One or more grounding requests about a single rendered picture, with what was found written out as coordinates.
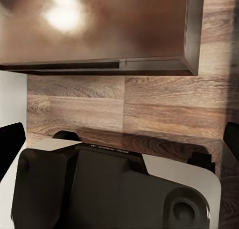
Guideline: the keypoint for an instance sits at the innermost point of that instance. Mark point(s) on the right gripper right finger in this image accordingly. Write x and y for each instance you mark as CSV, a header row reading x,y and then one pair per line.
x,y
231,138

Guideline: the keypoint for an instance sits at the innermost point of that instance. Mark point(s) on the nightstand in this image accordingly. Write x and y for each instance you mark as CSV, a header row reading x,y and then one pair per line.
x,y
101,37

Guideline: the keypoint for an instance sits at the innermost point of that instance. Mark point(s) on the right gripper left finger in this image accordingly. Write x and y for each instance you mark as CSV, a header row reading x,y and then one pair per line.
x,y
12,138

